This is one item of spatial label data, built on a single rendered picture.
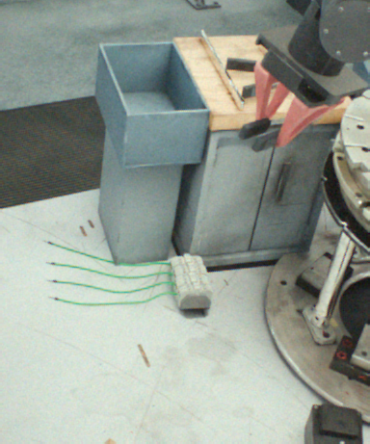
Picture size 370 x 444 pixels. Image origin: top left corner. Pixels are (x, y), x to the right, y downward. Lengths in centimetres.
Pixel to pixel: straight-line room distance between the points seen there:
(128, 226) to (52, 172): 144
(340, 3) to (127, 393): 60
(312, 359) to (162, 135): 36
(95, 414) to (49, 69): 216
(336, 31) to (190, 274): 57
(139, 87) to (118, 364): 39
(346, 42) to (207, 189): 48
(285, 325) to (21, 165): 159
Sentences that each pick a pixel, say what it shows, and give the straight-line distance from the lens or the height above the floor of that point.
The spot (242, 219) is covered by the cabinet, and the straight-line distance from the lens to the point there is 126.
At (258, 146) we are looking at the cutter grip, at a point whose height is 118.
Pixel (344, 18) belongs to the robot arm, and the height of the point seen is 135.
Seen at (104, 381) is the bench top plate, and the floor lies 78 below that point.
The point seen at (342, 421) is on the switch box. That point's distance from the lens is 110.
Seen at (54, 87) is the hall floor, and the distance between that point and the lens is 307.
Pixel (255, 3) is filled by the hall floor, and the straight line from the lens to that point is 379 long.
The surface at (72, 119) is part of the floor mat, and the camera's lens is 289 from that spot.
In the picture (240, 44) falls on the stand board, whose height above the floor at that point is 106.
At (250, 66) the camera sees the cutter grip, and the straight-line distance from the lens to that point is 118.
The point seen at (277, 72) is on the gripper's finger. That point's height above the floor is 125.
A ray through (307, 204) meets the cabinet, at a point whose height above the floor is 89.
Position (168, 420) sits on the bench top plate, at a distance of 112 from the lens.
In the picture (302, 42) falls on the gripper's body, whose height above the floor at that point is 128.
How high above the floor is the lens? 168
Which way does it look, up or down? 40 degrees down
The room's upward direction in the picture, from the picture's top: 10 degrees clockwise
